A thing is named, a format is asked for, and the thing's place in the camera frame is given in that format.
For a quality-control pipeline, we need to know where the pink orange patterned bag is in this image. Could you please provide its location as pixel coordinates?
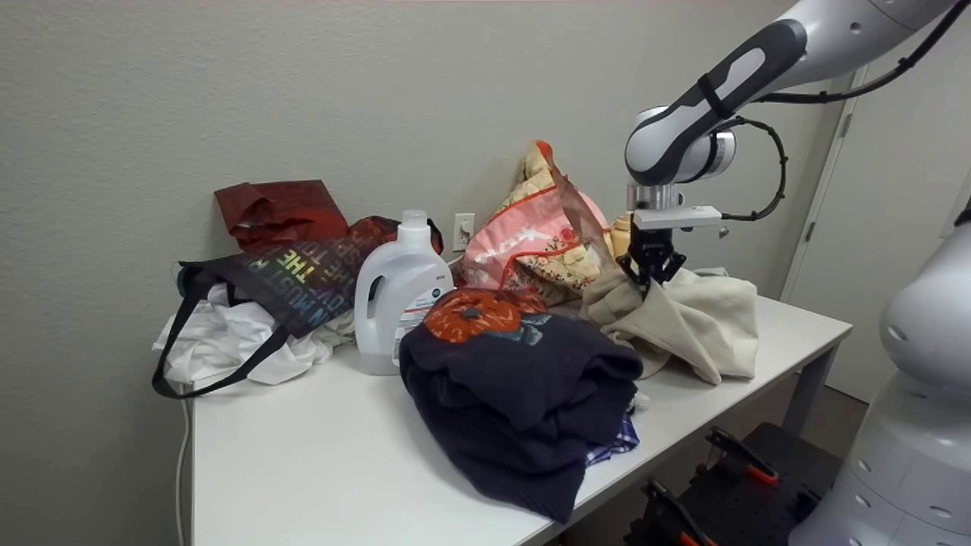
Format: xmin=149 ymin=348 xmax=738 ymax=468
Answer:
xmin=448 ymin=138 xmax=640 ymax=309

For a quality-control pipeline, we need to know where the white detergent jug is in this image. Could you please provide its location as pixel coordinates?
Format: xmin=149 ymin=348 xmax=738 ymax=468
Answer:
xmin=351 ymin=206 xmax=458 ymax=376

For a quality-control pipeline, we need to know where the navy clothing pile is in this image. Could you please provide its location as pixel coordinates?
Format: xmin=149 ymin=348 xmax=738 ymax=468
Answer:
xmin=397 ymin=306 xmax=647 ymax=523

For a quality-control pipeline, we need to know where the white hanging cable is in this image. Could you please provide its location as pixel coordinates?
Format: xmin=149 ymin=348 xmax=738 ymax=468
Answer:
xmin=170 ymin=394 xmax=196 ymax=546

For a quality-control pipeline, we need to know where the grey table leg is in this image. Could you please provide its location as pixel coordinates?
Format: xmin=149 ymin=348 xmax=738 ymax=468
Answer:
xmin=779 ymin=341 xmax=845 ymax=437

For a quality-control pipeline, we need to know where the black printed tote bag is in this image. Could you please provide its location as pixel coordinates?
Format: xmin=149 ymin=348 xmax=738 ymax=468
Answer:
xmin=149 ymin=237 xmax=370 ymax=399

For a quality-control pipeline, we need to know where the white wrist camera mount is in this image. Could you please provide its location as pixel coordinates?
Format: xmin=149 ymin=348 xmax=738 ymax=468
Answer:
xmin=627 ymin=204 xmax=728 ymax=237

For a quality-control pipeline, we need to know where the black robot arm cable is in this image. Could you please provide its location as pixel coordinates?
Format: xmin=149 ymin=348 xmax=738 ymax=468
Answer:
xmin=719 ymin=0 xmax=971 ymax=224

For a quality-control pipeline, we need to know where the grey door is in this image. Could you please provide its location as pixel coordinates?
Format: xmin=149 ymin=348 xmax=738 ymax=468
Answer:
xmin=784 ymin=57 xmax=971 ymax=403

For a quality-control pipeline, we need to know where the dark red bag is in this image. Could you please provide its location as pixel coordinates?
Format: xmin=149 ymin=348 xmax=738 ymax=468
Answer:
xmin=212 ymin=177 xmax=351 ymax=253

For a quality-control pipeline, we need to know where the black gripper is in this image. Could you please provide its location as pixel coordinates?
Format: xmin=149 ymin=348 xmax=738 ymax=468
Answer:
xmin=615 ymin=227 xmax=692 ymax=296

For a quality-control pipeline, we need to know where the purple blue cloth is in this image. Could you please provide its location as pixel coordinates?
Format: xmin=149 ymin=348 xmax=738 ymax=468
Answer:
xmin=585 ymin=406 xmax=642 ymax=468

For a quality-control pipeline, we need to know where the white crumpled cloth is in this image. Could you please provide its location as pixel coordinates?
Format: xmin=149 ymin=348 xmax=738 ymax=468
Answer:
xmin=149 ymin=282 xmax=357 ymax=396

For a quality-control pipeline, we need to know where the orange patterned cloth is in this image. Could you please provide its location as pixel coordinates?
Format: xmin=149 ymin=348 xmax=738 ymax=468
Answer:
xmin=422 ymin=286 xmax=551 ymax=344

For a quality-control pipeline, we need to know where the white wall outlet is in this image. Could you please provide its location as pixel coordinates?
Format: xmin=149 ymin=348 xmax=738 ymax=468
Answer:
xmin=451 ymin=210 xmax=480 ymax=251

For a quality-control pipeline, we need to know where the cream jersey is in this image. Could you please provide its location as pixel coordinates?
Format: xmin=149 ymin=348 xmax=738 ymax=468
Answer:
xmin=580 ymin=262 xmax=762 ymax=387

